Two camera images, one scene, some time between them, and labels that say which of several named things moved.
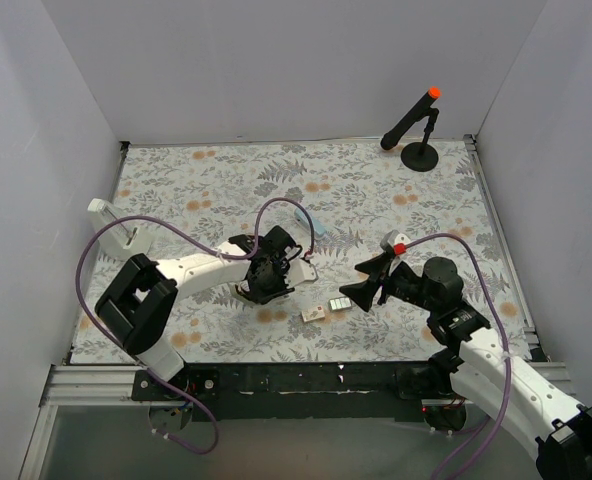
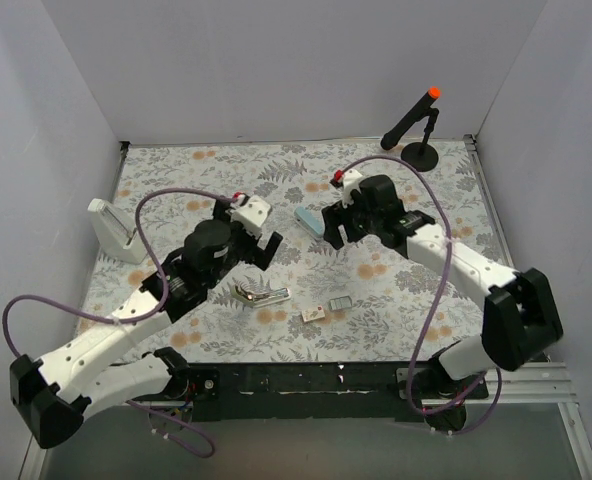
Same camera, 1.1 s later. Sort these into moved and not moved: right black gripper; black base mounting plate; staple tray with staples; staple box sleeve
Moved: right black gripper
Not moved: black base mounting plate; staple box sleeve; staple tray with staples
